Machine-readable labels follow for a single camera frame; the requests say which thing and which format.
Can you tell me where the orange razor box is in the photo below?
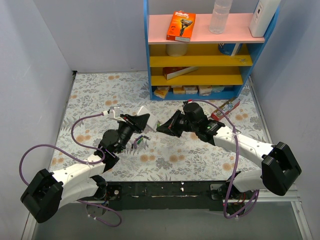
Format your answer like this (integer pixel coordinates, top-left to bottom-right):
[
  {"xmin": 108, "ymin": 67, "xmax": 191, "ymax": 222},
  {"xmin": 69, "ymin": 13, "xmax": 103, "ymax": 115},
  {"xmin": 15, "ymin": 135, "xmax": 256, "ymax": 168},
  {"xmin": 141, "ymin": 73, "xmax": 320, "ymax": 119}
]
[{"xmin": 166, "ymin": 11, "xmax": 196, "ymax": 43}]

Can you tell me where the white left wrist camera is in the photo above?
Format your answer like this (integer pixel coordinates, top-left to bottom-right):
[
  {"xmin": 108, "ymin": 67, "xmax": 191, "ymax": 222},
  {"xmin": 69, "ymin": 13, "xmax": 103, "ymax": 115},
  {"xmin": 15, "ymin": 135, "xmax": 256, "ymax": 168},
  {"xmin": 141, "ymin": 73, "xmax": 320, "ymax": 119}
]
[{"xmin": 102, "ymin": 106, "xmax": 125, "ymax": 122}]

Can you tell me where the white remote with display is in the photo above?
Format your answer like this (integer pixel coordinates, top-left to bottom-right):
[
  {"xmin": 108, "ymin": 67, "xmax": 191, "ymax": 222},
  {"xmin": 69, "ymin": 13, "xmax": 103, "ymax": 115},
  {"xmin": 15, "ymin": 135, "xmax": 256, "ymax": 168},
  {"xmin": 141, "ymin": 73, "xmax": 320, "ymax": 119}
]
[{"xmin": 136, "ymin": 106, "xmax": 161, "ymax": 132}]

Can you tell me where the white cup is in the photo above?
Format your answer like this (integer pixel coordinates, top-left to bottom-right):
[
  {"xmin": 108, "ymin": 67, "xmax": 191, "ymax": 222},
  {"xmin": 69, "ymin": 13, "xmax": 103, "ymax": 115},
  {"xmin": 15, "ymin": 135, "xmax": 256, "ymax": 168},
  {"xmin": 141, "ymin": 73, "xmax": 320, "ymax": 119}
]
[{"xmin": 165, "ymin": 44, "xmax": 188, "ymax": 57}]

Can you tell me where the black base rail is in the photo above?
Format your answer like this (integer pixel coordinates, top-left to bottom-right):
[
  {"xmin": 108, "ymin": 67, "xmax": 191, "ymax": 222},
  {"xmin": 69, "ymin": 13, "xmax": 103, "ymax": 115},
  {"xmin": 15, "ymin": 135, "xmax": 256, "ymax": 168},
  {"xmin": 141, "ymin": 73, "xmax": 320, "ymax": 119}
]
[{"xmin": 99, "ymin": 181, "xmax": 225, "ymax": 212}]

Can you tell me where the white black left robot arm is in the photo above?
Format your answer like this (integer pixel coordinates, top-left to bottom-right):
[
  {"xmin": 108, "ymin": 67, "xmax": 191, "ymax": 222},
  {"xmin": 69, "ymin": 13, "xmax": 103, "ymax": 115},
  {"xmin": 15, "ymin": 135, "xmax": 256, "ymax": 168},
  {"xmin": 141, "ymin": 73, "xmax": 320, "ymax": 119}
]
[{"xmin": 20, "ymin": 113, "xmax": 150, "ymax": 223}]

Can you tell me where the red white carton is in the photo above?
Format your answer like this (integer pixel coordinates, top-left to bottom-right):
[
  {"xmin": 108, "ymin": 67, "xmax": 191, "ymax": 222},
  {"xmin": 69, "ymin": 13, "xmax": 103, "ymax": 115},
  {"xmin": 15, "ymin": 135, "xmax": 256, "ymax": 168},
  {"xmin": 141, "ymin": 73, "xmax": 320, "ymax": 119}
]
[{"xmin": 162, "ymin": 66, "xmax": 199, "ymax": 80}]

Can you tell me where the blue white can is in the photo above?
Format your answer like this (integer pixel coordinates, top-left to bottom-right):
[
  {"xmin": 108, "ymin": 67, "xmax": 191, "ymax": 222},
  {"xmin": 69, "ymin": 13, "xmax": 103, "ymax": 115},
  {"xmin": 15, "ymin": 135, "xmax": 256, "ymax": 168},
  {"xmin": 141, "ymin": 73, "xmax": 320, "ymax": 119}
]
[{"xmin": 218, "ymin": 43, "xmax": 243, "ymax": 56}]

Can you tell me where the yellow sponge pack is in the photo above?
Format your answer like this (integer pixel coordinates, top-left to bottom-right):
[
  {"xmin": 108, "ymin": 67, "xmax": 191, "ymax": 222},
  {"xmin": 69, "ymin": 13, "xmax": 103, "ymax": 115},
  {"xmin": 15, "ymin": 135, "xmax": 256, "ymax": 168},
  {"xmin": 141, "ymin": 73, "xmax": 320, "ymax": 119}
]
[{"xmin": 154, "ymin": 89, "xmax": 169, "ymax": 99}]

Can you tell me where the red white toothpaste box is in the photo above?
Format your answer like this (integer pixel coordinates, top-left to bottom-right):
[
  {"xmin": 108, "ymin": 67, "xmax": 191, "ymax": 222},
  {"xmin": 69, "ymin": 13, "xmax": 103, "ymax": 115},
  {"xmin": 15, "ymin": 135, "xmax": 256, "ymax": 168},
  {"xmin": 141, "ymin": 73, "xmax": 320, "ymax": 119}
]
[{"xmin": 211, "ymin": 97, "xmax": 241, "ymax": 121}]

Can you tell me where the orange white sponge pack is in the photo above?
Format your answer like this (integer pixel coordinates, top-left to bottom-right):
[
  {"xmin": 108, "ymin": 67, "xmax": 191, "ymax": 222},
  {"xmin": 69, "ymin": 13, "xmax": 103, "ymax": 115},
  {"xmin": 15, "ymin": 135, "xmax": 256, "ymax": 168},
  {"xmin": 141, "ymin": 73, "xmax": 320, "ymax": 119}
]
[{"xmin": 172, "ymin": 86, "xmax": 186, "ymax": 95}]

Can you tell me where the blue shelf unit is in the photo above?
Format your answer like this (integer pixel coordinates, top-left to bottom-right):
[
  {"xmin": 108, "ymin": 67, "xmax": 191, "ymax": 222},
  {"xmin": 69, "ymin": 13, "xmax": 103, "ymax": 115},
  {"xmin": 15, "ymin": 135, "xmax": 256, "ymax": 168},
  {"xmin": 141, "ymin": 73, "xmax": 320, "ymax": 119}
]
[{"xmin": 143, "ymin": 0, "xmax": 280, "ymax": 101}]

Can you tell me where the white rectangular device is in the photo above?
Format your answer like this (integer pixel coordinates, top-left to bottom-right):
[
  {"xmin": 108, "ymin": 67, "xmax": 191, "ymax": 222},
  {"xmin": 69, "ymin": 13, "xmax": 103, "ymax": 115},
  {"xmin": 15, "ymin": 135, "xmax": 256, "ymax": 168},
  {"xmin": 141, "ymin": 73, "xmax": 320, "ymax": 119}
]
[{"xmin": 249, "ymin": 0, "xmax": 281, "ymax": 38}]

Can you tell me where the floral table mat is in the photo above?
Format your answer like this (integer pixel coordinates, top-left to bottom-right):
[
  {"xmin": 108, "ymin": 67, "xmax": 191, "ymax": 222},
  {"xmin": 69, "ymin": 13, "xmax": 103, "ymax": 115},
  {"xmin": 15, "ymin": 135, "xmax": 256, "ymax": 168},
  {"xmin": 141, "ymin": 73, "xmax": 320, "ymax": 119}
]
[{"xmin": 49, "ymin": 72, "xmax": 258, "ymax": 182}]

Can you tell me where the clear plastic bottle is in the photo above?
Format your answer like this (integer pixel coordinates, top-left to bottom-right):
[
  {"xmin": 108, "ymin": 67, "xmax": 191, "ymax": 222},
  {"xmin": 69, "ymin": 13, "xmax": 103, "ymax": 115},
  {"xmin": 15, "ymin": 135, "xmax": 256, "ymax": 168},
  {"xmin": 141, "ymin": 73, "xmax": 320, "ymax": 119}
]
[{"xmin": 209, "ymin": 0, "xmax": 233, "ymax": 34}]

